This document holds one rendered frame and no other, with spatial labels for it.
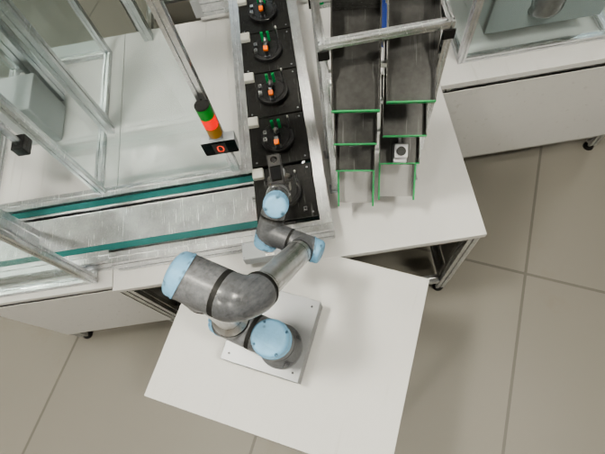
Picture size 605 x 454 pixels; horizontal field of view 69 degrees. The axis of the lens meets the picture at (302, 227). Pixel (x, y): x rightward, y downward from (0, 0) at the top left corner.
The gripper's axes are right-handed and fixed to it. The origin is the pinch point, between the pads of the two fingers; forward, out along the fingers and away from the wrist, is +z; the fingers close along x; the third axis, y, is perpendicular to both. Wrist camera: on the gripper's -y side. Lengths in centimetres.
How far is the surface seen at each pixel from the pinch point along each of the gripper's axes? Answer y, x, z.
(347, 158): -3.8, 24.5, -10.5
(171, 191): 3, -47, 18
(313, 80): -30, 19, 60
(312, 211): 16.6, 9.9, 2.9
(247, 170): 0.1, -14.6, 20.2
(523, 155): 36, 144, 116
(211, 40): -57, -29, 84
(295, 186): 7.1, 4.7, 8.9
